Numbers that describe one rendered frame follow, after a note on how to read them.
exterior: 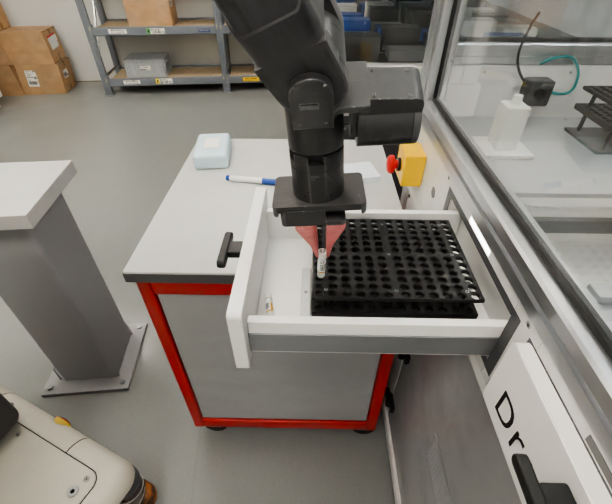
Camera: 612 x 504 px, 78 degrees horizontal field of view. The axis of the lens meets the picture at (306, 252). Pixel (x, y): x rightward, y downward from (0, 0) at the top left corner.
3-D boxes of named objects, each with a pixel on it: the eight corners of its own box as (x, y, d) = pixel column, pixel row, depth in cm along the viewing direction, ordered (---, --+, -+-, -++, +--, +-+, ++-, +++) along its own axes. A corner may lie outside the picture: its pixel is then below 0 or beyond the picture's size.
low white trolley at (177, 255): (196, 442, 122) (121, 271, 72) (229, 299, 169) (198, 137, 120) (375, 446, 121) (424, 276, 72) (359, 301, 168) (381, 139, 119)
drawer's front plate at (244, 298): (236, 370, 50) (225, 316, 42) (261, 235, 72) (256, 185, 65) (250, 370, 50) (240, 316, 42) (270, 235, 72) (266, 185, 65)
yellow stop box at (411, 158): (397, 187, 81) (402, 156, 77) (392, 171, 87) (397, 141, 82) (420, 187, 81) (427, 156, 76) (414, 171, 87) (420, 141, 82)
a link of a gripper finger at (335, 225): (291, 238, 52) (283, 179, 46) (343, 236, 51) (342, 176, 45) (288, 274, 47) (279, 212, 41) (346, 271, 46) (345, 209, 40)
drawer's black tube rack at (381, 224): (311, 328, 53) (312, 296, 48) (312, 248, 66) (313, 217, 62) (471, 331, 52) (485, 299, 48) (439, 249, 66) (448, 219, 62)
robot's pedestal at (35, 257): (42, 397, 134) (-112, 224, 84) (74, 329, 156) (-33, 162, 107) (129, 390, 136) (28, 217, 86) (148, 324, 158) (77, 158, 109)
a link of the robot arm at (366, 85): (285, -4, 30) (284, 81, 27) (431, -17, 29) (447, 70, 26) (299, 102, 41) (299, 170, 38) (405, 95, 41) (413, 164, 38)
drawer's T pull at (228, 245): (216, 269, 53) (215, 262, 52) (226, 237, 58) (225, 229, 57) (242, 270, 53) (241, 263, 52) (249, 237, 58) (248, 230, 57)
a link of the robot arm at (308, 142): (283, 76, 37) (279, 97, 33) (354, 71, 37) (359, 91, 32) (290, 141, 42) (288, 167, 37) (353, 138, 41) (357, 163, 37)
